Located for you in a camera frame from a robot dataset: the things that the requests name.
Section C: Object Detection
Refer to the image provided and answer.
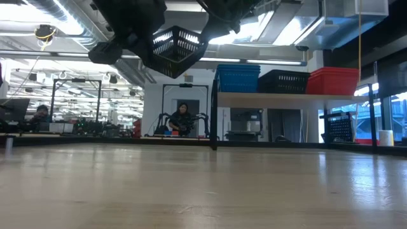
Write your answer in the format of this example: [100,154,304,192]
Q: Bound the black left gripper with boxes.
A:
[92,0,168,69]

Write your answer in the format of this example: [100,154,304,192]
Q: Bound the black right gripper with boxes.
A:
[197,0,265,43]

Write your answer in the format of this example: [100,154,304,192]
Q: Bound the black plastic slotted basket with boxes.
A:
[258,69,311,77]
[139,25,210,80]
[259,74,310,95]

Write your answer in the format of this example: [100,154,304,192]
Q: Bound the blue plastic slotted basket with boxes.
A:
[217,71,261,94]
[216,67,261,73]

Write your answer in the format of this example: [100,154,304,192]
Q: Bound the red plastic slotted basket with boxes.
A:
[307,75,359,96]
[305,66,361,73]
[306,71,360,78]

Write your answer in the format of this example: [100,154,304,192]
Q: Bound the wooden shelf with black legs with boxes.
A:
[209,78,378,151]

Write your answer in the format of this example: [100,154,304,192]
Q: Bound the red background box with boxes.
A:
[132,118,142,139]

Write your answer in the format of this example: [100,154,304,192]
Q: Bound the person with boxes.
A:
[29,104,52,125]
[167,101,195,138]

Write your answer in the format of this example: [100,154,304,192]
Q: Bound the black equipment cart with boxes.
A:
[224,108,265,142]

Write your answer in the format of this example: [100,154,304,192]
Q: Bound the dark computer monitor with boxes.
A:
[0,98,31,133]

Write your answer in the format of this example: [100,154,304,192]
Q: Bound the black perforated panel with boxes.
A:
[319,111,354,144]

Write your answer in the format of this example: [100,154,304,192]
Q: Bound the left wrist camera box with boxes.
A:
[88,41,123,66]

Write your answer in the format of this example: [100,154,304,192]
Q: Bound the black background gantry frame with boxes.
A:
[161,83,210,138]
[50,78,102,128]

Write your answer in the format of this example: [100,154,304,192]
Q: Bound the yellow ceiling cable reel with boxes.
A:
[34,24,57,44]

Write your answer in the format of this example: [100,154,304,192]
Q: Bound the silver ventilation duct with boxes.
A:
[260,0,390,52]

